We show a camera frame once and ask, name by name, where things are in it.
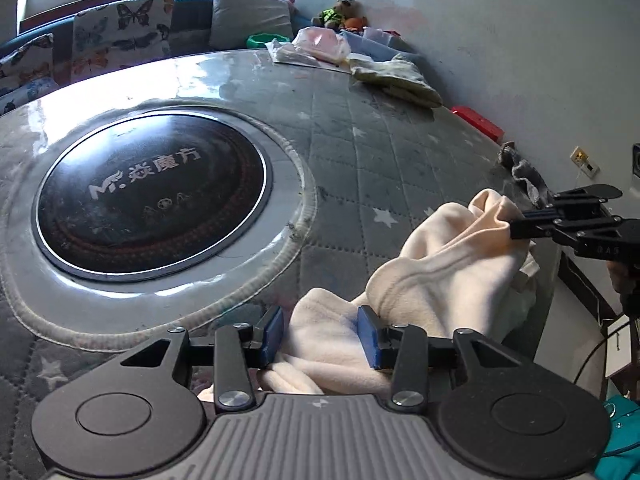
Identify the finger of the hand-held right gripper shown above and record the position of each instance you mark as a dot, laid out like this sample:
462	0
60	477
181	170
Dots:
525	231
536	218

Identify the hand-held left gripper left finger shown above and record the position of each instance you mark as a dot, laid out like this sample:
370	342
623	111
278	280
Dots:
272	336

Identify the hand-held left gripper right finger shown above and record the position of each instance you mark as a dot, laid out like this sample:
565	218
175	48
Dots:
369	338

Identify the cream fleece garment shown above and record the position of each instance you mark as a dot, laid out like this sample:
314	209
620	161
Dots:
450	280

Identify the person's right hand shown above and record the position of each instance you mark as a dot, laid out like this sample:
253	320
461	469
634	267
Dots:
625	277

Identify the grey cloth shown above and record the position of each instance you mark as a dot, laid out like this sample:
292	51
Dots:
525	172

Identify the clear round plastic mat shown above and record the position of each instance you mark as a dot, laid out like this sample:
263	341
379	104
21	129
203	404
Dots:
295	240

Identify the red box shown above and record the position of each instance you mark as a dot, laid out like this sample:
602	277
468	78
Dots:
477	122

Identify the grey quilted star table cover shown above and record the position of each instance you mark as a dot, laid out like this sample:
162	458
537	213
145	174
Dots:
380	160

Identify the round black induction cooktop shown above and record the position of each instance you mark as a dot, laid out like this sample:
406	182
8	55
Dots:
150	192

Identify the pale yellow folded cloth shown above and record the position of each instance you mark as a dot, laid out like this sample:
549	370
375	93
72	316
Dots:
395	77

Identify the blue plastic storage box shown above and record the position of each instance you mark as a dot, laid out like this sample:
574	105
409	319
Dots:
380	45

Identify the pink plastic bag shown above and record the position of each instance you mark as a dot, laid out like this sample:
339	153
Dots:
322	44

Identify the white plastic bag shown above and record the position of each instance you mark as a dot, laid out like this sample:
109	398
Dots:
292	54

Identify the brown teddy bear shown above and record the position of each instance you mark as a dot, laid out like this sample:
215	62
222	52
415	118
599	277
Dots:
341	12

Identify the green bowl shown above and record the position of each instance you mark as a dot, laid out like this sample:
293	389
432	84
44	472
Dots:
267	40

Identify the grey cushion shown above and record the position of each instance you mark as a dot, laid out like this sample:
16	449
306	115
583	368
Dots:
250	17

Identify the large butterfly print cushion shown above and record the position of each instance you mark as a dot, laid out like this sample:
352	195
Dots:
120	35

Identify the blue sofa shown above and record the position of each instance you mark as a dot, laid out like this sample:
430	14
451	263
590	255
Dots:
60	42

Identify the small butterfly print cushion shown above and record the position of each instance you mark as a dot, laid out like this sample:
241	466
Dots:
22	72

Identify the white wall socket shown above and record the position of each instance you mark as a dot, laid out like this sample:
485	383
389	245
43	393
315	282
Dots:
585	161

